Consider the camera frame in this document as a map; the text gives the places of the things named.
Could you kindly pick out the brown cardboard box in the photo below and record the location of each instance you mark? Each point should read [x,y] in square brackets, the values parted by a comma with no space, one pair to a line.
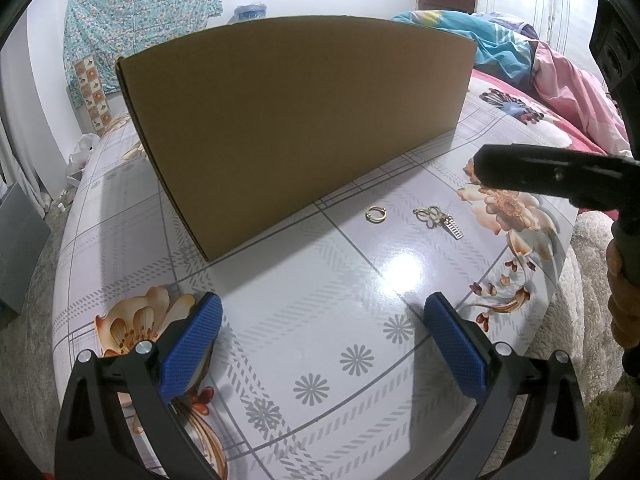
[300,125]

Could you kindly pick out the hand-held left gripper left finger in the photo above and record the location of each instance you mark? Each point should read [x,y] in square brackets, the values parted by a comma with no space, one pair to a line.
[195,345]

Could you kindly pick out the white plastic bag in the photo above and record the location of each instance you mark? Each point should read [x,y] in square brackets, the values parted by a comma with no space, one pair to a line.
[82,152]

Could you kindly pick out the floral vinyl table cover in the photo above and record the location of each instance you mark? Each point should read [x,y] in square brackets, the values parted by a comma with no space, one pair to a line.
[325,300]

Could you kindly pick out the pink blanket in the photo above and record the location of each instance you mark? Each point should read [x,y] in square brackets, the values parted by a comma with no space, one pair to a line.
[575,90]

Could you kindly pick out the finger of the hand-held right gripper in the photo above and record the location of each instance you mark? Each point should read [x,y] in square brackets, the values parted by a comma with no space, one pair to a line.
[525,167]

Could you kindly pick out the pink floral bedsheet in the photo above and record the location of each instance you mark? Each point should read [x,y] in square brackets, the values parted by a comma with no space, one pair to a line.
[565,130]

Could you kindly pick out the white green fluffy blanket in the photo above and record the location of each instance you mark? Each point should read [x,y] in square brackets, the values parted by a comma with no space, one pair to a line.
[590,280]

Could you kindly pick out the grey box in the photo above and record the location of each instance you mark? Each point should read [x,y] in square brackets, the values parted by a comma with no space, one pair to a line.
[20,240]

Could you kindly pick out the white wardrobe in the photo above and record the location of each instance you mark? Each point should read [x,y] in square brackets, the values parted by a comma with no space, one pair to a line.
[545,5]

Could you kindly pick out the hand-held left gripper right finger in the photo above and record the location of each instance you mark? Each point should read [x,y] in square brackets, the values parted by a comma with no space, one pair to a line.
[457,347]

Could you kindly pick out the teal floral hanging cloth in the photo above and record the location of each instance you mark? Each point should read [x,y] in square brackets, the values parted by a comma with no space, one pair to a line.
[140,15]

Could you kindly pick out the person's right hand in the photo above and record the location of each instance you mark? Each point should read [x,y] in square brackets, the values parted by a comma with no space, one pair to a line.
[625,310]

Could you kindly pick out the blue water jug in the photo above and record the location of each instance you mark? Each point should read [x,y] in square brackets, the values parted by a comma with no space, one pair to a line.
[250,12]

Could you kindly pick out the gold butterfly earring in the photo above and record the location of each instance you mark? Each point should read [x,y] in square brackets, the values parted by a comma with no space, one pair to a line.
[427,214]

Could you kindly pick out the blue patterned blanket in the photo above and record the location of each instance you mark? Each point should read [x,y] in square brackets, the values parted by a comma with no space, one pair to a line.
[490,40]

